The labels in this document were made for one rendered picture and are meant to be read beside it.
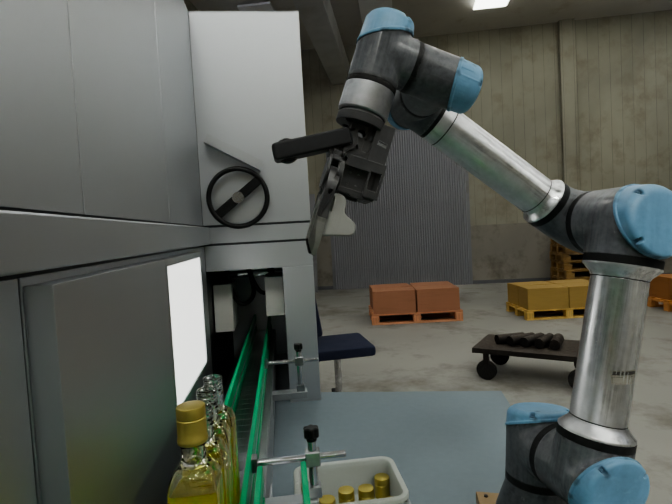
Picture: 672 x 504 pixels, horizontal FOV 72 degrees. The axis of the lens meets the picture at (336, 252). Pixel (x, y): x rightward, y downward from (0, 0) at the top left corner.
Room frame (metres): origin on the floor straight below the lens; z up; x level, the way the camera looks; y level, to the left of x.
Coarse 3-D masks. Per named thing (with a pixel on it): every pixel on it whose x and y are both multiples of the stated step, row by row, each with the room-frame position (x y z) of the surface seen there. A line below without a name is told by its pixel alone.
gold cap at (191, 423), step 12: (180, 408) 0.54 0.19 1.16; (192, 408) 0.53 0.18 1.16; (204, 408) 0.54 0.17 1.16; (180, 420) 0.53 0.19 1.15; (192, 420) 0.53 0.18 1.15; (204, 420) 0.54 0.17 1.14; (180, 432) 0.53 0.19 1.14; (192, 432) 0.53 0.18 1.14; (204, 432) 0.54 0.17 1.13; (180, 444) 0.53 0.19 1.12; (192, 444) 0.53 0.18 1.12
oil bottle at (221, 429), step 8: (216, 424) 0.65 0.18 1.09; (224, 424) 0.66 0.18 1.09; (216, 432) 0.64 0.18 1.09; (224, 432) 0.65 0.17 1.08; (224, 440) 0.64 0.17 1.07; (232, 456) 0.68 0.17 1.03; (232, 464) 0.68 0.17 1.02; (232, 472) 0.67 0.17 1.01; (232, 480) 0.66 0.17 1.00; (232, 488) 0.66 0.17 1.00; (232, 496) 0.65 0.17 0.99
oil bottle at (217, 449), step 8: (216, 440) 0.61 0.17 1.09; (208, 448) 0.59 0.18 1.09; (216, 448) 0.59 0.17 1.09; (224, 448) 0.61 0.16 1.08; (216, 456) 0.58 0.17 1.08; (224, 456) 0.60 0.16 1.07; (224, 464) 0.59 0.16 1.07; (224, 472) 0.59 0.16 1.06; (224, 480) 0.58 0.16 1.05; (224, 488) 0.58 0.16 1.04; (224, 496) 0.58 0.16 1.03
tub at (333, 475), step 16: (336, 464) 1.02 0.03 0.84; (352, 464) 1.02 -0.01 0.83; (368, 464) 1.02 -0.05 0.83; (384, 464) 1.02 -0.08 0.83; (320, 480) 1.01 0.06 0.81; (336, 480) 1.01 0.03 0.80; (352, 480) 1.02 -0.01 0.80; (368, 480) 1.02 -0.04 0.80; (400, 480) 0.93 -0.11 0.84; (336, 496) 1.01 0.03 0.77; (400, 496) 0.87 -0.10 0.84
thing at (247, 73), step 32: (192, 32) 1.62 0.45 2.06; (224, 32) 1.63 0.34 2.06; (256, 32) 1.65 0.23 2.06; (288, 32) 1.66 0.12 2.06; (192, 64) 1.62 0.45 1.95; (224, 64) 1.63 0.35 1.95; (256, 64) 1.65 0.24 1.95; (288, 64) 1.66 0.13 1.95; (224, 96) 1.63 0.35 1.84; (256, 96) 1.65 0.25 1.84; (288, 96) 1.66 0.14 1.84; (224, 128) 1.63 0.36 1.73; (256, 128) 1.64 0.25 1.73; (288, 128) 1.66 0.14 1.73; (224, 160) 1.63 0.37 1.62; (288, 192) 1.66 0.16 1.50; (256, 224) 1.65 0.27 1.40; (288, 224) 1.65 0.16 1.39; (224, 256) 1.63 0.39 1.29; (256, 256) 1.64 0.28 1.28; (288, 256) 1.65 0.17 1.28
